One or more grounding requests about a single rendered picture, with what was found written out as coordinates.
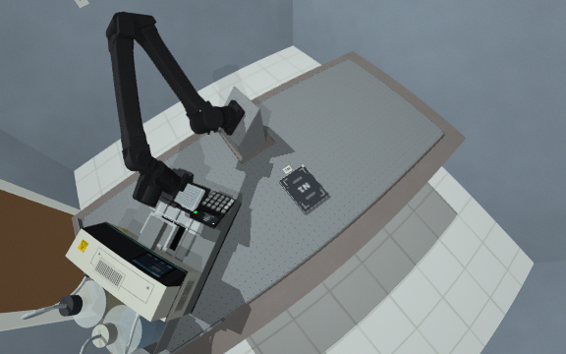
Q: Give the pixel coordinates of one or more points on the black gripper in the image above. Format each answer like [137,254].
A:
[176,184]

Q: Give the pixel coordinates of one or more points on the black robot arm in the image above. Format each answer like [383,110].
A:
[136,151]

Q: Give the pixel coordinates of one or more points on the white multi-well plate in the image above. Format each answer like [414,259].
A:
[190,199]

